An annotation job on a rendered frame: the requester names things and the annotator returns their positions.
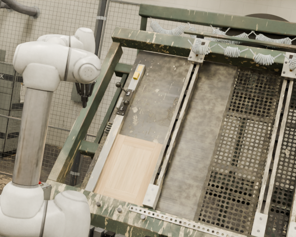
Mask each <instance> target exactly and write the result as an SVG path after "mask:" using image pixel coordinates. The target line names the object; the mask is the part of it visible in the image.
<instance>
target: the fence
mask: <svg viewBox="0 0 296 237"><path fill-rule="evenodd" d="M139 65H141V66H143V68H142V70H141V71H137V69H138V67H139ZM145 69H146V67H145V65H142V64H138V66H137V68H136V72H139V73H140V75H139V77H138V80H136V79H133V78H132V80H131V82H130V85H129V87H128V89H131V90H134V93H133V95H132V97H131V100H130V104H129V105H128V107H127V109H126V112H125V114H124V116H122V115H116V118H115V120H114V122H113V125H112V127H111V129H110V132H109V134H108V137H107V139H106V141H105V144H104V146H103V148H102V150H101V153H100V155H99V158H98V160H97V162H96V165H95V167H94V169H93V172H92V174H91V177H90V179H89V181H88V184H87V186H86V188H85V190H87V191H91V192H94V191H95V188H96V186H97V183H98V181H99V178H100V176H101V174H102V172H103V169H104V167H105V164H106V162H107V159H108V157H109V154H110V152H111V149H112V147H113V145H114V142H115V140H116V137H117V135H118V134H119V133H120V130H121V128H122V125H123V123H124V120H125V118H126V115H127V113H128V111H129V109H130V106H131V104H132V101H133V99H134V96H135V94H136V91H137V89H138V86H139V84H140V81H141V79H142V76H143V74H144V72H145Z"/></svg>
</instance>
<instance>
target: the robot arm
mask: <svg viewBox="0 0 296 237"><path fill-rule="evenodd" d="M13 66H14V69H15V70H16V71H17V72H18V73H19V74H22V76H23V83H24V85H25V87H27V89H26V92H25V99H24V105H23V113H22V119H21V125H20V133H19V139H18V146H17V151H16V159H15V166H14V172H13V178H12V181H11V182H9V183H8V184H7V185H6V186H5V187H4V188H3V191H2V194H1V195H0V235H1V236H4V237H88V235H89V230H90V222H91V216H90V208H89V204H88V201H87V198H86V196H85V195H84V194H82V193H80V192H77V191H73V190H66V191H63V192H60V193H59V194H57V195H56V196H55V199H52V200H48V201H47V200H44V191H43V189H42V188H41V186H40V185H39V178H40V171H41V166H42V160H43V154H44V148H45V142H46V136H47V128H48V123H49V117H50V111H51V105H52V99H53V93H54V91H55V90H56V89H57V88H58V86H59V84H60V81H67V82H75V85H76V89H77V93H78V95H80V96H81V101H82V102H83V108H86V106H87V102H88V97H90V96H91V95H92V92H93V88H94V85H95V83H96V82H97V81H96V80H97V79H98V77H99V75H100V73H101V62H100V60H99V58H98V57H97V56H96V55H95V40H94V34H93V31H92V30H91V29H89V28H84V27H81V28H78V30H77V31H76V33H75V35H74V36H66V35H59V34H48V35H43V36H41V37H39V38H38V39H37V41H32V42H26V43H23V44H19V45H18V46H17V48H16V51H15V54H14V58H13ZM79 83H80V85H81V88H80V85H79ZM89 83H92V85H91V88H90V91H89ZM84 93H85V94H84Z"/></svg>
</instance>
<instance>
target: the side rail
mask: <svg viewBox="0 0 296 237"><path fill-rule="evenodd" d="M122 54H123V50H122V47H121V44H120V43H117V42H112V44H111V46H110V48H109V51H108V53H107V55H106V57H105V59H104V61H103V63H102V65H101V73H100V75H99V77H98V79H97V80H96V81H97V82H96V83H95V85H94V88H93V92H92V95H91V96H90V97H88V102H87V106H86V108H83V106H82V107H81V109H80V112H79V114H78V116H77V118H76V120H75V122H74V124H73V126H72V128H71V130H70V133H69V135H68V137H67V139H66V141H65V143H64V145H63V147H62V149H61V151H60V154H59V156H58V158H57V160H56V162H55V164H54V166H53V168H52V170H51V172H50V175H49V177H48V179H49V180H53V181H55V182H56V181H57V182H59V183H63V184H64V182H65V179H66V177H67V175H68V173H69V171H70V168H71V166H72V164H73V162H74V160H75V157H76V155H77V153H78V148H79V146H80V144H81V141H82V140H83V139H84V137H85V135H86V133H87V131H88V129H89V127H90V124H91V122H92V120H93V118H94V116H95V114H96V111H97V109H98V107H99V105H100V102H101V100H102V98H103V96H104V94H105V91H106V89H107V87H108V85H109V82H110V80H111V78H112V76H113V74H114V69H115V67H116V64H117V63H118V62H119V60H120V58H121V56H122Z"/></svg>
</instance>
